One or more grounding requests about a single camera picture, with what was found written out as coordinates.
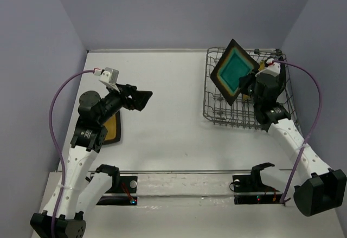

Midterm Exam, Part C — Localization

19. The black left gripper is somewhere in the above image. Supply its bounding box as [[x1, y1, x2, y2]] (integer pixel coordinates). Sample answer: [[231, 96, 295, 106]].
[[98, 82, 153, 125]]

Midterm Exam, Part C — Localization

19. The black plate with green centre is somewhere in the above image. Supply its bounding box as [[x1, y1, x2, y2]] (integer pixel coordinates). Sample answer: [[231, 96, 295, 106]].
[[210, 39, 260, 105]]

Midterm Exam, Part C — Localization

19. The black floral square plate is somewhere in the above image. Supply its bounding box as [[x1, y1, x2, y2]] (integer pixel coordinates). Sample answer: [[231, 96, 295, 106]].
[[278, 63, 286, 94]]

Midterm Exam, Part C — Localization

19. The green yellow woven-pattern plate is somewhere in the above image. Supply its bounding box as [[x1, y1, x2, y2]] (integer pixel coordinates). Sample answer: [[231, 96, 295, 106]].
[[241, 61, 266, 102]]

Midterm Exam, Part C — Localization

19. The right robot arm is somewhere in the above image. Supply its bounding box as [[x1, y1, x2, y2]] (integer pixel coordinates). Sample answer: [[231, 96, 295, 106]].
[[239, 73, 346, 216]]

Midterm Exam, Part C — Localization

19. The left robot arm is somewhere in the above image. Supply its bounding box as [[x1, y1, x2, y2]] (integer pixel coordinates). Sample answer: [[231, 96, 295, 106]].
[[30, 84, 153, 237]]

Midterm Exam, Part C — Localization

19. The black plate with yellow centre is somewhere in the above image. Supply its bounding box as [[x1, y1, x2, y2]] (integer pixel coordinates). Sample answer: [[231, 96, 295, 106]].
[[103, 111, 121, 145]]

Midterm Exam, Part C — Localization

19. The grey wire dish rack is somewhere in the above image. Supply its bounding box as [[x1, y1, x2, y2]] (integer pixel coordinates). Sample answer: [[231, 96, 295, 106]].
[[203, 47, 301, 131]]

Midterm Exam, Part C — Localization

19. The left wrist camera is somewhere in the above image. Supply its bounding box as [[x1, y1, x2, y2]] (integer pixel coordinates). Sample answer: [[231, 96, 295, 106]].
[[99, 67, 119, 92]]

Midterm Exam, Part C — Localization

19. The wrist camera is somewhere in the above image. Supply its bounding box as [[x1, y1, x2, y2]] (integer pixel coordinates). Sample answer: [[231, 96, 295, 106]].
[[255, 58, 280, 77], [99, 67, 119, 92]]

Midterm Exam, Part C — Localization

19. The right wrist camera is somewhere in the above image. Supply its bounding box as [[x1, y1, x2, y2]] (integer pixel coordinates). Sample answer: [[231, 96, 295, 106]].
[[255, 58, 280, 77]]

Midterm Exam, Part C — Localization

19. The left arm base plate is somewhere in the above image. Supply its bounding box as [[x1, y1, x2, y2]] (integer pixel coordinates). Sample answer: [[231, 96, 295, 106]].
[[97, 176, 138, 206]]

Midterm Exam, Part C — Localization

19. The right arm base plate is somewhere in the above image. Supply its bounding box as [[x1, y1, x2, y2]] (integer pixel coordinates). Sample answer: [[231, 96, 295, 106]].
[[229, 174, 282, 205]]

